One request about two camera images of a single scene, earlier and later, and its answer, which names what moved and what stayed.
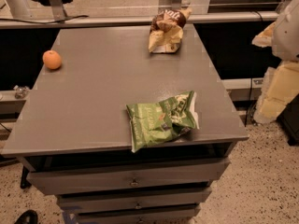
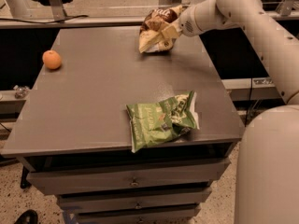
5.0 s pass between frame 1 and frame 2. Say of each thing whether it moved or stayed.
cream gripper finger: moved
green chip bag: stayed
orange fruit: stayed
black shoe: stayed
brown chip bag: moved
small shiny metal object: stayed
